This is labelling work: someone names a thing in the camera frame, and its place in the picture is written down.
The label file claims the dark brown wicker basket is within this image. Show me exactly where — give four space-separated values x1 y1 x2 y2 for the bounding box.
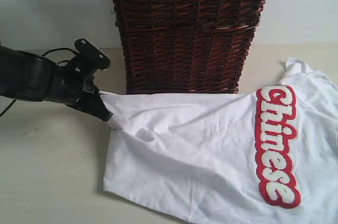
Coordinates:
113 0 266 94

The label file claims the black left camera cable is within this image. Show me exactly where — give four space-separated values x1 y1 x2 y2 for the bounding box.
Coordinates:
0 46 80 116

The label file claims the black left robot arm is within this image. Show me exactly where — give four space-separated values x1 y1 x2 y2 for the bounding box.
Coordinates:
1 41 112 122

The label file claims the white t-shirt with red lettering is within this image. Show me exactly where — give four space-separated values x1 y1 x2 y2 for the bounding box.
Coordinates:
101 58 337 223

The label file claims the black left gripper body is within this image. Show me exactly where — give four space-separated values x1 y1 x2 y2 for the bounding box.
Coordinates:
43 57 97 105

